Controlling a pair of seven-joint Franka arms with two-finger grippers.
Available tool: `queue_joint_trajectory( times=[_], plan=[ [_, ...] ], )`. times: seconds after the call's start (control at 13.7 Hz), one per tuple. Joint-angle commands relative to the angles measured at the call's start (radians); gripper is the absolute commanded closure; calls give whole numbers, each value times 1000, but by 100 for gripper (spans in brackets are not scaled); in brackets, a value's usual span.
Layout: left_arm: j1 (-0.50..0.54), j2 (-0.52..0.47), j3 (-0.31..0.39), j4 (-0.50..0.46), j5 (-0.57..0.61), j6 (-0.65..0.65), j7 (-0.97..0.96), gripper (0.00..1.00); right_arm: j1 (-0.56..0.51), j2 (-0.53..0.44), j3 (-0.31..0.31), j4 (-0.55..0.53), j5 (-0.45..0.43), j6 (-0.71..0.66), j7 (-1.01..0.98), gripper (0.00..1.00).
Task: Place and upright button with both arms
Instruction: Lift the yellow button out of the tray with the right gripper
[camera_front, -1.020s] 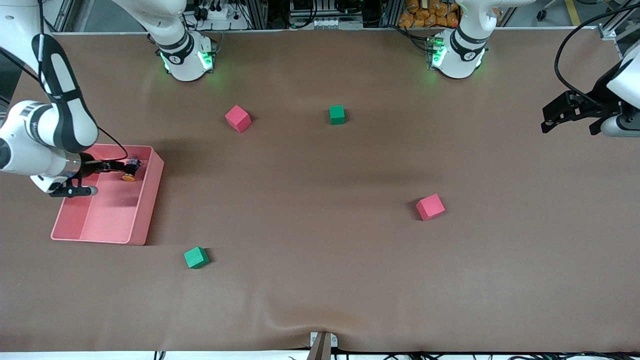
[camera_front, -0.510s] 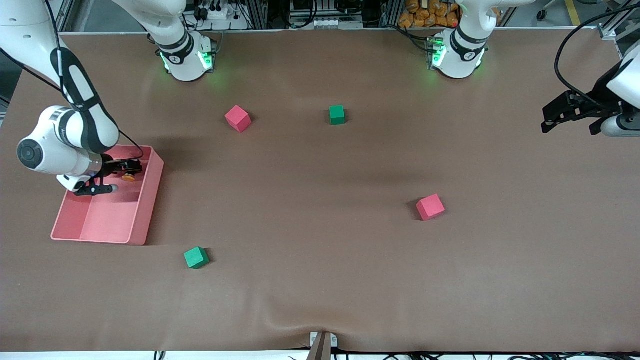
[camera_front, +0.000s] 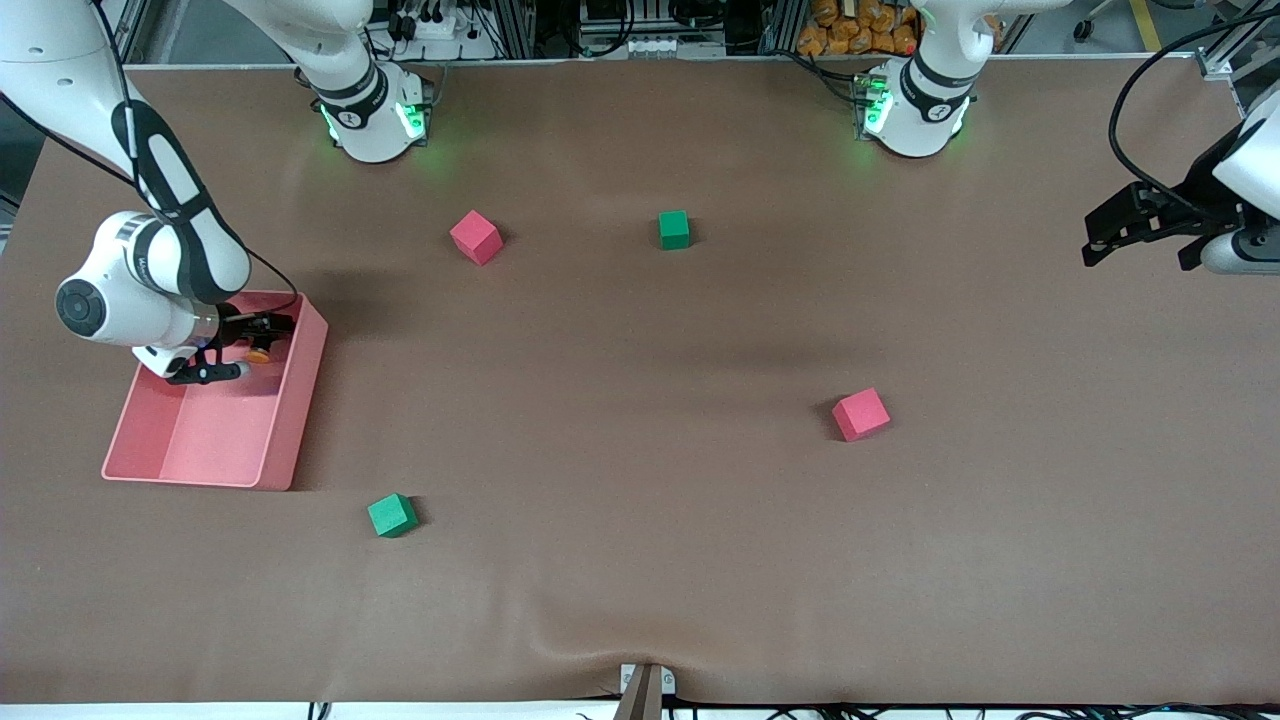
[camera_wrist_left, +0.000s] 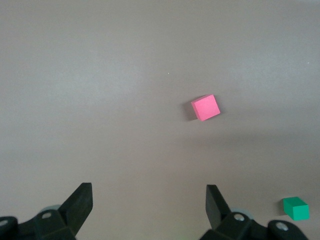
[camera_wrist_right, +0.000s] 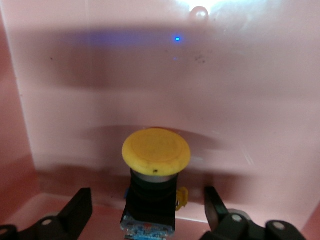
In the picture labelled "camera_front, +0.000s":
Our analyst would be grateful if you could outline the pink plastic bin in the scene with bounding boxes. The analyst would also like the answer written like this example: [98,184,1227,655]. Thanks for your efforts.
[101,290,329,492]

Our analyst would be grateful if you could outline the white power strip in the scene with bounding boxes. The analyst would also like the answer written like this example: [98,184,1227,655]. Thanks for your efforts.
[385,8,481,41]

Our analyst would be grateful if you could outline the pink foam cube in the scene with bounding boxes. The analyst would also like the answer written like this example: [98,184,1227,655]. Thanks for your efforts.
[832,388,891,443]
[449,210,504,267]

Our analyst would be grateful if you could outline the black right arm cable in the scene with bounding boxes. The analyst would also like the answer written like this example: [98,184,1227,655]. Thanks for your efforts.
[0,0,301,321]

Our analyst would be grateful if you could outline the aluminium frame post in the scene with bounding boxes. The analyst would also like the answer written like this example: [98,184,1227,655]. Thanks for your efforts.
[495,0,536,59]

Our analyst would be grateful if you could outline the aluminium frame rail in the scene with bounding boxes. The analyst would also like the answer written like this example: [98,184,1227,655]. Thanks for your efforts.
[108,0,163,69]
[1195,0,1280,126]

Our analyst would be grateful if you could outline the orange snack bags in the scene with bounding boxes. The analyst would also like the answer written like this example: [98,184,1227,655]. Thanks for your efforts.
[797,0,919,57]

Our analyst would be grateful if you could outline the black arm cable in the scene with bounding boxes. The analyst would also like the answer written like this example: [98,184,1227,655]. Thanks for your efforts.
[1108,8,1280,216]
[0,0,301,321]

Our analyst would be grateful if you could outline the white terminal block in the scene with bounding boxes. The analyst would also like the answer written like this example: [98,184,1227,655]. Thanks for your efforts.
[622,36,729,59]

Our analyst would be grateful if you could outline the brown table mat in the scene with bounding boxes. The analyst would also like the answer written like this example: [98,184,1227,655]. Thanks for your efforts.
[0,58,1280,706]

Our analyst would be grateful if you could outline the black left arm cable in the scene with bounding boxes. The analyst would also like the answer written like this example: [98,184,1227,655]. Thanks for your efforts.
[1108,8,1280,216]

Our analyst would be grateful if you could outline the metal clamp bracket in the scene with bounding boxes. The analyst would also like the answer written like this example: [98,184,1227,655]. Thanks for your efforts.
[618,662,677,720]

